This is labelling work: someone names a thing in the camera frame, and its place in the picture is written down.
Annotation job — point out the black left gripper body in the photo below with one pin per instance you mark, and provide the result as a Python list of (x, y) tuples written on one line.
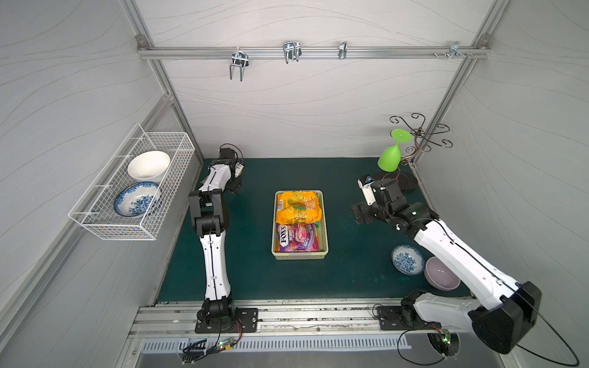
[(232, 182)]

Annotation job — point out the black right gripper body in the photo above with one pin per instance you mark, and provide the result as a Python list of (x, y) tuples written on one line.
[(364, 213)]

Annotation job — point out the pale green plastic basket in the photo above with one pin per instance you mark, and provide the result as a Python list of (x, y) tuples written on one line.
[(322, 238)]

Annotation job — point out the yellow candy bag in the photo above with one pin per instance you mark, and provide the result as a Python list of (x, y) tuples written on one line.
[(298, 207)]

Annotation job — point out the pink purple candy bag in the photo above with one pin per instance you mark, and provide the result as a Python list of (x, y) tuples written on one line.
[(296, 238)]

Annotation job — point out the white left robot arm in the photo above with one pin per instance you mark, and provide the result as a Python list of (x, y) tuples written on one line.
[(210, 220)]

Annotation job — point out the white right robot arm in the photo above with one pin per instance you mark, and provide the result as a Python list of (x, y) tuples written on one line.
[(500, 313)]

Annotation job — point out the green plastic wine glass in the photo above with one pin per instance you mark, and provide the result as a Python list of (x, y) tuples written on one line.
[(390, 159)]

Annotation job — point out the blue white patterned bowl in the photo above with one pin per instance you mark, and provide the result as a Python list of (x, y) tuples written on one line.
[(408, 260)]

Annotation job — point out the lilac bowl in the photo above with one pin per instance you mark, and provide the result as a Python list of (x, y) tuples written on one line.
[(440, 276)]

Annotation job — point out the metal hook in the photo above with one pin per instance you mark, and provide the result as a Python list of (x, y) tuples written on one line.
[(454, 52), (342, 50), (292, 51), (239, 62)]

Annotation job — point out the blue white patterned plate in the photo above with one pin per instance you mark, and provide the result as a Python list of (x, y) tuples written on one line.
[(137, 199)]

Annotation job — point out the round floor port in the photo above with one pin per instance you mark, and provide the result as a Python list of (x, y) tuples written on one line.
[(446, 344)]

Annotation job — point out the white vent strip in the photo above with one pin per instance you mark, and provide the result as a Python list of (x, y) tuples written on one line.
[(251, 344)]

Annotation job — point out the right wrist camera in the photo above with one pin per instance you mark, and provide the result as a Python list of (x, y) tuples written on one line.
[(365, 184)]

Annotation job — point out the bronze wire glass stand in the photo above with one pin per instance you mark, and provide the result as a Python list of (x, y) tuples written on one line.
[(417, 144)]

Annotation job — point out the white wire wall basket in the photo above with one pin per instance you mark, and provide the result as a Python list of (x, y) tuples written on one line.
[(94, 211)]

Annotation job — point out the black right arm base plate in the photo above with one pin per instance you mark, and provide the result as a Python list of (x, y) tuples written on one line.
[(393, 318)]

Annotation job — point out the aluminium top rail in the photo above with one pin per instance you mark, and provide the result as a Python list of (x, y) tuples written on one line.
[(308, 53)]

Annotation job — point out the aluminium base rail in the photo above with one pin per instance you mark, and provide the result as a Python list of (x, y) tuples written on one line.
[(278, 317)]

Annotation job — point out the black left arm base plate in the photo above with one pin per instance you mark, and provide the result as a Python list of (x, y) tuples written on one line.
[(230, 320)]

